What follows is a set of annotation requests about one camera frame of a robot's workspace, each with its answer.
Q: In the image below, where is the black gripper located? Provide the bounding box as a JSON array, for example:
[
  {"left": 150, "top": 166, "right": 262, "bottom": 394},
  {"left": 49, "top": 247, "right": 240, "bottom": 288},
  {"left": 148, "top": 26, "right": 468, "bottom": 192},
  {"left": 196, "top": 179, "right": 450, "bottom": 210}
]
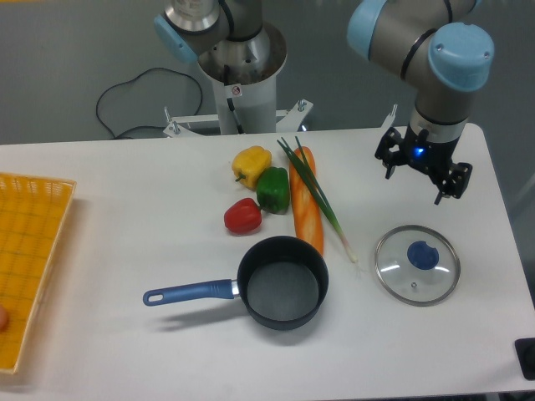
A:
[{"left": 374, "top": 127, "right": 473, "bottom": 205}]

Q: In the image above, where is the red bell pepper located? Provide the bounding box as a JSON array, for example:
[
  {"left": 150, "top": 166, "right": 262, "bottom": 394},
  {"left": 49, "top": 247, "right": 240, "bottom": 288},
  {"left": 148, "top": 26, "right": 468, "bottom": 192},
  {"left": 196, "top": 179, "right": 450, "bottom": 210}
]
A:
[{"left": 223, "top": 198, "right": 262, "bottom": 235}]

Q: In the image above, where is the black cable on floor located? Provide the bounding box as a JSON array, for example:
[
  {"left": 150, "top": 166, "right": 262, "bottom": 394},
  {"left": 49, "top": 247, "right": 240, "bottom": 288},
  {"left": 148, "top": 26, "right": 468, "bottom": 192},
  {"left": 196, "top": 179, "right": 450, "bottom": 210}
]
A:
[{"left": 95, "top": 67, "right": 204, "bottom": 140}]

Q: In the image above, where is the orange baguette bread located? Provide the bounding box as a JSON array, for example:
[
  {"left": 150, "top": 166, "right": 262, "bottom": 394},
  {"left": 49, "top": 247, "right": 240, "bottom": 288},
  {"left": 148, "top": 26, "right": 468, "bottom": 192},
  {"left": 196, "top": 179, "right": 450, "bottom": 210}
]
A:
[{"left": 289, "top": 164, "right": 324, "bottom": 255}]

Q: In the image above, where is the yellow woven basket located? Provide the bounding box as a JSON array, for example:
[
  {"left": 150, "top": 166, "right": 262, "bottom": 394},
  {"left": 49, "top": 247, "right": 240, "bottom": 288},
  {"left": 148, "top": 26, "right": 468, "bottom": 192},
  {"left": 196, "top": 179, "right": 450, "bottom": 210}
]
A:
[{"left": 1, "top": 173, "right": 76, "bottom": 374}]

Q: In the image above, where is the glass lid blue knob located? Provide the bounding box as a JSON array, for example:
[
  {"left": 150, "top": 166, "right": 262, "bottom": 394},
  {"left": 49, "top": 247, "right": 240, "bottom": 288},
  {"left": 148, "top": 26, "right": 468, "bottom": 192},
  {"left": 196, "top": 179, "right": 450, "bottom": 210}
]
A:
[{"left": 374, "top": 225, "right": 461, "bottom": 307}]

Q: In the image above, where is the black object at table edge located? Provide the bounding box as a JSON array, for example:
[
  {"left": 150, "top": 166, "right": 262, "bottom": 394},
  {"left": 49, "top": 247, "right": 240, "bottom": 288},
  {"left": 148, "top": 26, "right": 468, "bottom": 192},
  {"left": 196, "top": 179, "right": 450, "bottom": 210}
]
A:
[{"left": 514, "top": 338, "right": 535, "bottom": 381}]

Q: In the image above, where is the white metal base frame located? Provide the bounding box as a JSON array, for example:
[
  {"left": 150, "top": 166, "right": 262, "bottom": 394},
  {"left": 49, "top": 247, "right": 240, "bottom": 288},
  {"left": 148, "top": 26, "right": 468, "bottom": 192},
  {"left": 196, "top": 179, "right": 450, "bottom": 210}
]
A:
[{"left": 161, "top": 99, "right": 399, "bottom": 139}]

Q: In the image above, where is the green bell pepper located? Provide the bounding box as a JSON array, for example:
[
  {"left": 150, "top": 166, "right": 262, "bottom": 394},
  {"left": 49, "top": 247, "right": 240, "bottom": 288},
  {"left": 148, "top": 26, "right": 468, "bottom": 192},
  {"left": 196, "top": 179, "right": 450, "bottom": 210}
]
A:
[{"left": 256, "top": 166, "right": 290, "bottom": 214}]

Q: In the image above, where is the dark saucepan blue handle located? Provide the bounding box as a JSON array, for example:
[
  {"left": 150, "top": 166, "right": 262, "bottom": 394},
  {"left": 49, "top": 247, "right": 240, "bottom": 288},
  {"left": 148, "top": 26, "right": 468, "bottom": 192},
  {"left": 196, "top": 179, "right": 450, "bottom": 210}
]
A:
[{"left": 142, "top": 236, "right": 329, "bottom": 331}]

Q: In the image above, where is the green onion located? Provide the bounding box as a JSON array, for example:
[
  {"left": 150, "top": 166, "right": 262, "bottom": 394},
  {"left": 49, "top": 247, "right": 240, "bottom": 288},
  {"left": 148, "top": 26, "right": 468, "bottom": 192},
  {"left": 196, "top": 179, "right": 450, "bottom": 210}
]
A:
[{"left": 278, "top": 138, "right": 364, "bottom": 277}]

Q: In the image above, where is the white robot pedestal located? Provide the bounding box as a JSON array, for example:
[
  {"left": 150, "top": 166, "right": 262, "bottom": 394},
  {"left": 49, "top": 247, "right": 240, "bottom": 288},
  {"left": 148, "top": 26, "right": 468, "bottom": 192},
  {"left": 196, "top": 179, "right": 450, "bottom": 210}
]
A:
[{"left": 198, "top": 22, "right": 287, "bottom": 134}]

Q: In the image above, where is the yellow bell pepper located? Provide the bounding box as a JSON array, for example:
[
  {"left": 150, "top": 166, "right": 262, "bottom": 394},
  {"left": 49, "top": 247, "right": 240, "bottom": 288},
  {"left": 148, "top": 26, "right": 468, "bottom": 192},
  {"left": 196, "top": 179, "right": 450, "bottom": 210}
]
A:
[{"left": 232, "top": 145, "right": 272, "bottom": 190}]

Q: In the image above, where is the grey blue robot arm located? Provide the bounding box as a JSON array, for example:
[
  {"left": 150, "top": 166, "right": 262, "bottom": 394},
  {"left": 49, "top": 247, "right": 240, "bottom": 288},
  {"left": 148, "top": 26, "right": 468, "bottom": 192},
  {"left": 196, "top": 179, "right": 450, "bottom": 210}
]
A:
[{"left": 154, "top": 1, "right": 494, "bottom": 198}]

